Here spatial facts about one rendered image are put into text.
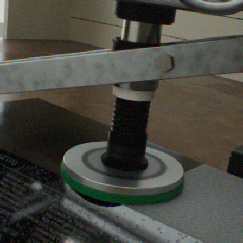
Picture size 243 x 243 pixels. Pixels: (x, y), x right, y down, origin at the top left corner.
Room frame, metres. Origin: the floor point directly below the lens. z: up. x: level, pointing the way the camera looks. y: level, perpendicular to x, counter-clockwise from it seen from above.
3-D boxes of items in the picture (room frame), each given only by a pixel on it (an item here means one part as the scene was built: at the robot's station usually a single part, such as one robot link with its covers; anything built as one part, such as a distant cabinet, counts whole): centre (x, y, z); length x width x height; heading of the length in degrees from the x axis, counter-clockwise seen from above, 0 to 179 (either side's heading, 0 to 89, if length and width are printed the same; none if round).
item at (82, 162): (0.72, 0.02, 0.83); 0.21 x 0.21 x 0.01
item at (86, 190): (0.72, 0.02, 0.82); 0.22 x 0.22 x 0.04
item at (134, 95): (0.72, 0.02, 0.97); 0.07 x 0.07 x 0.04
